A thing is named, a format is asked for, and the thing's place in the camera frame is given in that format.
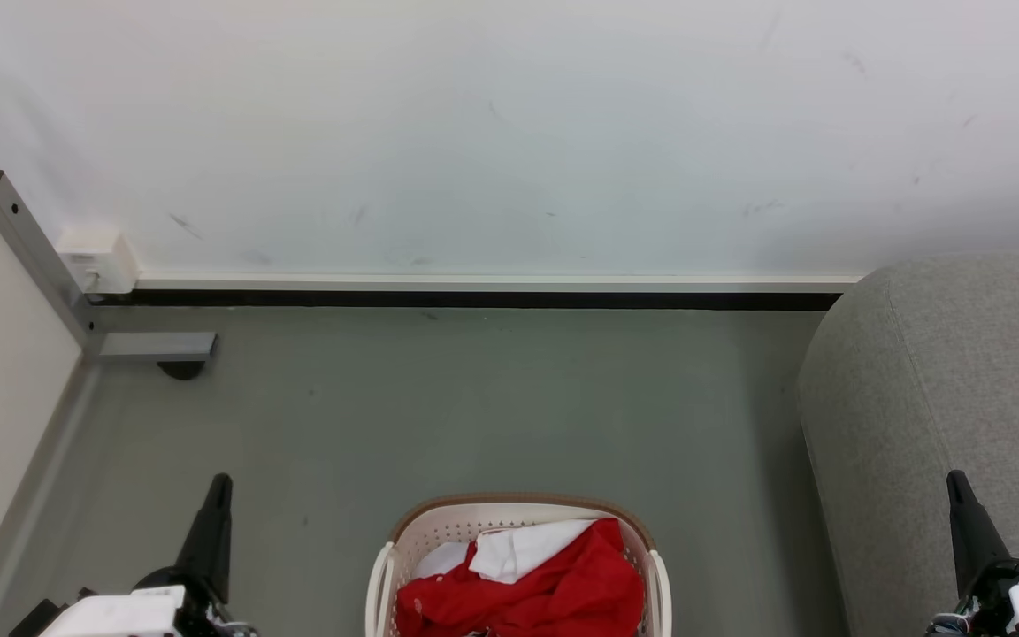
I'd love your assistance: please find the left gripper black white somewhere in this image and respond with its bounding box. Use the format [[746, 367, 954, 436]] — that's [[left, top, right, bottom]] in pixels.
[[39, 473, 256, 637]]

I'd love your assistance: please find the red and white jacket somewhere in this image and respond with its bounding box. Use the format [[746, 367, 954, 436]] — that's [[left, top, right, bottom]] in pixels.
[[396, 518, 645, 637]]

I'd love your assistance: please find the grey fabric sofa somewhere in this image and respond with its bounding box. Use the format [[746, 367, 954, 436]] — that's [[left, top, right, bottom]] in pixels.
[[797, 250, 1019, 637]]

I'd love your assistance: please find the cream perforated laundry basket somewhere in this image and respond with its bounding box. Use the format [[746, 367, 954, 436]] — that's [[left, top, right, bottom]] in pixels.
[[366, 493, 673, 637]]

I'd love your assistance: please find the black skirting strip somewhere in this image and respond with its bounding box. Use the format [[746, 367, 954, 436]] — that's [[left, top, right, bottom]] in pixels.
[[89, 291, 845, 311]]

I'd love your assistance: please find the white wall box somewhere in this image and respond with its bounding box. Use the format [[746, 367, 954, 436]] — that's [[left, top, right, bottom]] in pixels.
[[56, 227, 139, 295]]

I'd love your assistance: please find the white wall trim strip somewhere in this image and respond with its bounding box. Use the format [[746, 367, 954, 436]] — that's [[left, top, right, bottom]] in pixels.
[[134, 272, 866, 294]]

